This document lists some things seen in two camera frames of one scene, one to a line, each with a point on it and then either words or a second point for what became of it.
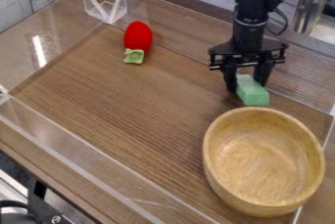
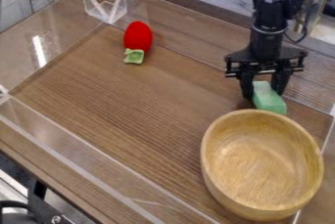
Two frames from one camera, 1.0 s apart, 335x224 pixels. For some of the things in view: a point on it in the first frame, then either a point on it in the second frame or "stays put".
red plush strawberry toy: x=138 y=41 stays put
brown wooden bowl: x=262 y=160 stays put
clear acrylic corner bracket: x=106 y=11 stays put
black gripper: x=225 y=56 to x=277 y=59
